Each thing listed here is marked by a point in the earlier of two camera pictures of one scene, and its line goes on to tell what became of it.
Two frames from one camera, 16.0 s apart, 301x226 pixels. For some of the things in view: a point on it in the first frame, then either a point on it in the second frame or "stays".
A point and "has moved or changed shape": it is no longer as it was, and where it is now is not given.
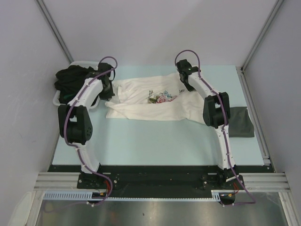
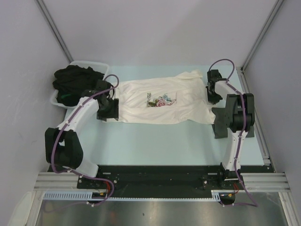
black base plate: x=156 y=181 stays
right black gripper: x=190 y=88 → x=212 y=100
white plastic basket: x=89 y=64 stays
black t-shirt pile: x=68 y=80 stays
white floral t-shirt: x=161 y=96 has moved or changed shape
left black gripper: x=107 y=97 → x=114 y=113
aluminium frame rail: x=265 y=181 stays
